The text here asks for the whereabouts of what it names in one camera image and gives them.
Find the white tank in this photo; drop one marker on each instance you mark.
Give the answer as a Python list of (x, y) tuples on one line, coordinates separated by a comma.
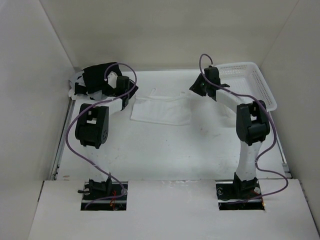
[(174, 110), (78, 89)]

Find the white plastic basket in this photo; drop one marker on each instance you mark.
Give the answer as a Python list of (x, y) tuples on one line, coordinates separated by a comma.
[(245, 78)]

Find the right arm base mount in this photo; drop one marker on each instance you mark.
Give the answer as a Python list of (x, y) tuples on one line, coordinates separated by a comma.
[(239, 195)]

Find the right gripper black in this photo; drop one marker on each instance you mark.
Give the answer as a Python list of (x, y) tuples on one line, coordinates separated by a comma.
[(195, 87)]

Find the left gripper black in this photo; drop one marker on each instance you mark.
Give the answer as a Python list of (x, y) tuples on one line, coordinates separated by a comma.
[(132, 92)]

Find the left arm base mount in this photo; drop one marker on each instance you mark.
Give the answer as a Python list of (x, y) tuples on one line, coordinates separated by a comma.
[(102, 196)]

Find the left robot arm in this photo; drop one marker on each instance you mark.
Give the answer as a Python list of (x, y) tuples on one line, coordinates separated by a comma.
[(92, 122)]

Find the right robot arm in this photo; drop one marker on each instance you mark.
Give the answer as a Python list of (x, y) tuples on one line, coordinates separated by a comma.
[(252, 126)]

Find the white tank top in pile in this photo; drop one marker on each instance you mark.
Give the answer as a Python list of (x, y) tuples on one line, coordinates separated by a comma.
[(78, 89)]

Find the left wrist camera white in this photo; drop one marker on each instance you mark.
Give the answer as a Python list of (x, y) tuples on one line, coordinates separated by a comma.
[(111, 79)]

